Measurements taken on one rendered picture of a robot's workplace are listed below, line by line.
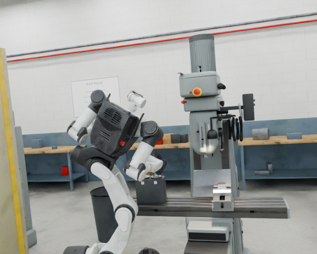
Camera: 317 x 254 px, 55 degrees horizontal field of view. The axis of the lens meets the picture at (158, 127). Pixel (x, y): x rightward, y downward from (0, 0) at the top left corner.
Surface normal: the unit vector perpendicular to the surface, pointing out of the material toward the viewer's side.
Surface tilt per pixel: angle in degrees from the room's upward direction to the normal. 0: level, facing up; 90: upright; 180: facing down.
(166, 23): 90
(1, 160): 90
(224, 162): 90
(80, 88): 90
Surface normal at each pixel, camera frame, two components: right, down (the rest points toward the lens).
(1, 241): 0.96, -0.06
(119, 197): -0.11, 0.08
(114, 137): -0.43, 0.19
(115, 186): 0.01, 0.48
